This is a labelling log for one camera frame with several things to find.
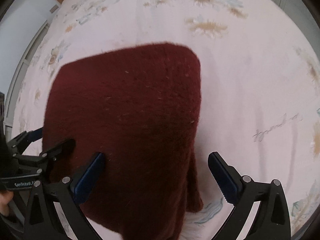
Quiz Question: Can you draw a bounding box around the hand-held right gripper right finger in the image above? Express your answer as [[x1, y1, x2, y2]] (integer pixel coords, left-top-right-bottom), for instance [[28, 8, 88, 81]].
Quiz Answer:
[[208, 151, 292, 240]]

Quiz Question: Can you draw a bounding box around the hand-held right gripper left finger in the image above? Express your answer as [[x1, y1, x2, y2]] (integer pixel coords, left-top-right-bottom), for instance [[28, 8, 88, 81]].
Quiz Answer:
[[23, 152, 106, 240]]

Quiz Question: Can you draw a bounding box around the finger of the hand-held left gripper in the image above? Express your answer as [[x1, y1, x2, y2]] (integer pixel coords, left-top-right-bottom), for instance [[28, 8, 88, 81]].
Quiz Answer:
[[12, 138, 76, 178], [6, 127, 45, 155]]

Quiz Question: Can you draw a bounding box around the dark red knitted sweater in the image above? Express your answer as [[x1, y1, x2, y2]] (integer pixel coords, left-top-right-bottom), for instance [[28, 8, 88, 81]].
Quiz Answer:
[[42, 41, 204, 240]]

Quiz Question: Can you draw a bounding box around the person's left hand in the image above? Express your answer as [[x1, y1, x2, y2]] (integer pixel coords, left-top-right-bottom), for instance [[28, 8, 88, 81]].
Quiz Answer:
[[0, 190, 14, 217]]

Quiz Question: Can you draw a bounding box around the floral white bed sheet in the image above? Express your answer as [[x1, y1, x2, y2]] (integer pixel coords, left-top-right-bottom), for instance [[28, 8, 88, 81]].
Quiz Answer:
[[5, 0, 320, 240]]

